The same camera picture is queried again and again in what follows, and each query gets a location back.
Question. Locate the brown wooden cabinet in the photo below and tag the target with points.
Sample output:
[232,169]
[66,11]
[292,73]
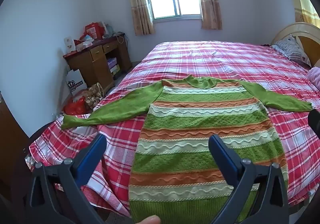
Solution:
[10,134]

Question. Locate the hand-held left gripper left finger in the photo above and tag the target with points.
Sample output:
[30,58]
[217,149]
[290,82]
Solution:
[96,150]

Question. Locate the red gift box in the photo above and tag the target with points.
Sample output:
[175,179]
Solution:
[93,31]

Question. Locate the tissue box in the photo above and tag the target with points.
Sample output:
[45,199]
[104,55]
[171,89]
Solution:
[85,45]

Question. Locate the cream wooden headboard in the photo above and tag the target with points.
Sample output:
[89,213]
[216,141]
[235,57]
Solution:
[307,36]

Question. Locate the green orange striped knit sweater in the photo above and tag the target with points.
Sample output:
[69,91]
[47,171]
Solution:
[190,139]

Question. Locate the yellow curtain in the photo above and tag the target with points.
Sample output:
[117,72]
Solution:
[306,6]

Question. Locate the pink pillow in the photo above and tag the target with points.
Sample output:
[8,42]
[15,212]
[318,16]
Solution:
[315,75]

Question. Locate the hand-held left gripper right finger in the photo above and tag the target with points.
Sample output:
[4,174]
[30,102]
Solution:
[220,150]

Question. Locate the brown patterned bag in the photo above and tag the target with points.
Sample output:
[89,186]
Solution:
[93,96]

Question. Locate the white printed carton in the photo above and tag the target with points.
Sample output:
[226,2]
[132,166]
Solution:
[69,45]

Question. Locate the red plastic bag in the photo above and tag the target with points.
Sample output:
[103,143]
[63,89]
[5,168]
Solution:
[75,107]

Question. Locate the red white plaid bed sheet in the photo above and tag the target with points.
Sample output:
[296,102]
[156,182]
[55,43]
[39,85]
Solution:
[225,63]

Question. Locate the boxes in desk shelf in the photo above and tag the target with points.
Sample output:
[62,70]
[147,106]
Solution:
[112,65]

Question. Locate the brown wooden desk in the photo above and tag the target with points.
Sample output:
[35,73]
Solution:
[97,63]

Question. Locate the white paper bag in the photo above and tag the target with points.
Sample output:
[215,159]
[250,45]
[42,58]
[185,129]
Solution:
[76,81]

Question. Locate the grey patterned pillow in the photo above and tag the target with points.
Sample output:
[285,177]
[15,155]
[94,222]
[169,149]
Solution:
[291,48]

